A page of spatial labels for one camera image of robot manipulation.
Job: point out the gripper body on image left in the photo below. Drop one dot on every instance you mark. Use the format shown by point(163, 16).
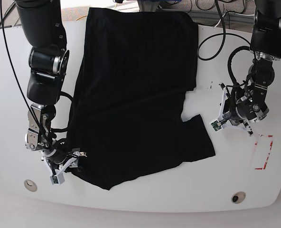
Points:
point(58, 162)

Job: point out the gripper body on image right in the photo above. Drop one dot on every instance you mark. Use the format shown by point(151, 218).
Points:
point(228, 117)

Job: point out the black t-shirt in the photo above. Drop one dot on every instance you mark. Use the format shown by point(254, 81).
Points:
point(129, 97)

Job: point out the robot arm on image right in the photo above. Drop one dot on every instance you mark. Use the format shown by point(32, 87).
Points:
point(243, 104)

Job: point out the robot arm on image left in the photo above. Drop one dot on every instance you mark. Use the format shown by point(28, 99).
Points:
point(42, 24)

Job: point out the white table grommet left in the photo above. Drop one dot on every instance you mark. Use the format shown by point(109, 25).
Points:
point(30, 185)

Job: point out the red tape rectangle marking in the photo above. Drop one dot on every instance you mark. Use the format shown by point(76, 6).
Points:
point(262, 150)

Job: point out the table grommet hole right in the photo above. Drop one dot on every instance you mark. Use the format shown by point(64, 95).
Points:
point(238, 197)

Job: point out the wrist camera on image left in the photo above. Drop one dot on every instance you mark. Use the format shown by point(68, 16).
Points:
point(57, 179)

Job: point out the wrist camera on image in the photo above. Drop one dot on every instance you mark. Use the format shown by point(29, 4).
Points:
point(217, 125)
point(57, 179)

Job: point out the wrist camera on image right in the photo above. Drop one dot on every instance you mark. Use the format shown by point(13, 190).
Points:
point(217, 125)

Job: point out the aluminium frame rail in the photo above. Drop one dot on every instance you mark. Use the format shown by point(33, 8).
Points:
point(211, 12)

